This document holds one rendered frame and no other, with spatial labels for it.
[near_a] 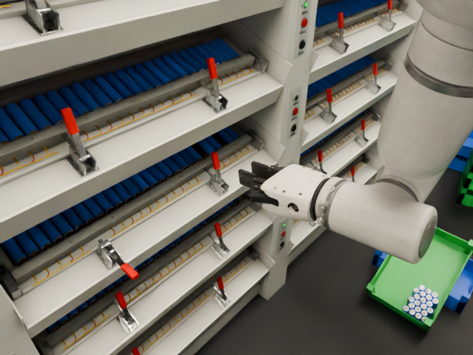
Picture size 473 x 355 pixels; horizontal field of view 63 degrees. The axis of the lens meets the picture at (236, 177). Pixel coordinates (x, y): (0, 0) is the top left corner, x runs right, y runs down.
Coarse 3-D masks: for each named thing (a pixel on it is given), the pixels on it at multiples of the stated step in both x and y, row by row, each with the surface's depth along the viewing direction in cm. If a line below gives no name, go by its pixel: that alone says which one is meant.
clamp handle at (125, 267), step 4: (112, 252) 65; (112, 256) 65; (116, 256) 65; (116, 260) 64; (120, 260) 64; (120, 264) 64; (124, 264) 64; (128, 264) 64; (124, 268) 63; (128, 268) 63; (132, 268) 63; (124, 272) 63; (128, 272) 62; (132, 272) 62; (136, 272) 62; (132, 276) 62; (136, 276) 62
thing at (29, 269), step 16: (240, 144) 90; (208, 160) 84; (176, 176) 79; (192, 176) 81; (160, 192) 76; (128, 208) 71; (96, 224) 68; (112, 224) 70; (64, 240) 64; (80, 240) 65; (48, 256) 62; (64, 256) 65; (80, 256) 65; (16, 272) 59; (32, 272) 61; (48, 272) 62
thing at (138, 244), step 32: (256, 128) 93; (224, 160) 89; (256, 160) 91; (192, 192) 81; (128, 224) 72; (160, 224) 74; (192, 224) 79; (0, 256) 62; (96, 256) 67; (128, 256) 68; (64, 288) 62; (96, 288) 66; (32, 320) 58
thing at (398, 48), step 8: (416, 24) 124; (400, 40) 129; (408, 40) 127; (384, 48) 134; (392, 48) 132; (400, 48) 130; (408, 48) 128; (400, 56) 131; (384, 96) 142; (384, 104) 143; (376, 144) 153; (376, 152) 154; (376, 176) 159; (368, 184) 163
